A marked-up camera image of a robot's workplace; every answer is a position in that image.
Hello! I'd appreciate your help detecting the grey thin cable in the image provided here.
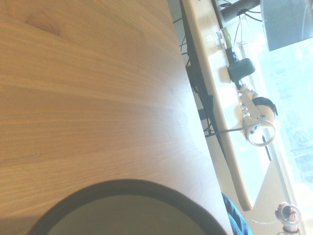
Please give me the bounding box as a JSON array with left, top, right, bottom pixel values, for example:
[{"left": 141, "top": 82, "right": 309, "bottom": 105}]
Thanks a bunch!
[{"left": 207, "top": 117, "right": 267, "bottom": 135}]

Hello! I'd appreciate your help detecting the blue clothing of person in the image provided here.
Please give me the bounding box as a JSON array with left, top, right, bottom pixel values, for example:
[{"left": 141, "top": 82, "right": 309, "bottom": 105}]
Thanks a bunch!
[{"left": 221, "top": 192, "right": 254, "bottom": 235}]

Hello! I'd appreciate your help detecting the grey computer monitor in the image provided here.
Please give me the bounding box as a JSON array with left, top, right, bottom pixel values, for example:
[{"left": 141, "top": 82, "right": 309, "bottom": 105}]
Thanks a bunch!
[{"left": 260, "top": 0, "right": 313, "bottom": 52}]

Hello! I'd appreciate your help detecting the teal enamel mug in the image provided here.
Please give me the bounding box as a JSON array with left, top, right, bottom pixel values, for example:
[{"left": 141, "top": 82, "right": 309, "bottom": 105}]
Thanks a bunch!
[{"left": 26, "top": 179, "right": 228, "bottom": 235}]

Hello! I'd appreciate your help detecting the light wooden desk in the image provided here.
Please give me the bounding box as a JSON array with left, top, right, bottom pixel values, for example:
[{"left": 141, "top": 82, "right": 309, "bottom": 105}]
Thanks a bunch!
[{"left": 182, "top": 0, "right": 254, "bottom": 212}]

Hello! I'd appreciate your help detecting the black desk frame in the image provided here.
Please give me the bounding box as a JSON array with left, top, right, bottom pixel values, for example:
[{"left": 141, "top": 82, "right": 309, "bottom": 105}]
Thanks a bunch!
[{"left": 179, "top": 0, "right": 229, "bottom": 164}]

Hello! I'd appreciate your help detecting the black power adapter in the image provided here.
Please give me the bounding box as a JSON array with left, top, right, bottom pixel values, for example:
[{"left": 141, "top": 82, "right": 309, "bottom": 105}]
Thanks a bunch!
[{"left": 226, "top": 58, "right": 256, "bottom": 82}]

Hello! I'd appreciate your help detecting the clear glass jar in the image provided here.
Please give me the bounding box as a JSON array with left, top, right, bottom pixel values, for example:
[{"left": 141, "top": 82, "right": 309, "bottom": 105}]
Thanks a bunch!
[{"left": 207, "top": 27, "right": 233, "bottom": 51}]

